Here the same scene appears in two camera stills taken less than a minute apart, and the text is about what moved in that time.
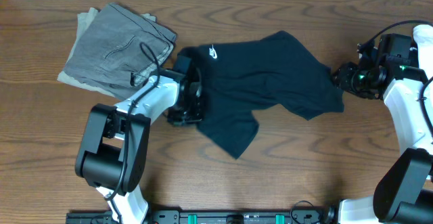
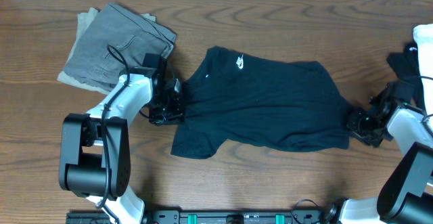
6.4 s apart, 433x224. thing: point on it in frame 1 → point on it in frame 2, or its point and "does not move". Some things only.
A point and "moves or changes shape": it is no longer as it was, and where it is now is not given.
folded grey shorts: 122,49 does not move
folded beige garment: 84,20 does not move
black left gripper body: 190,113 → 168,110
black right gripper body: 351,78 → 365,127
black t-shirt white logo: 241,78 moves or changes shape
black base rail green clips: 208,216 does not move
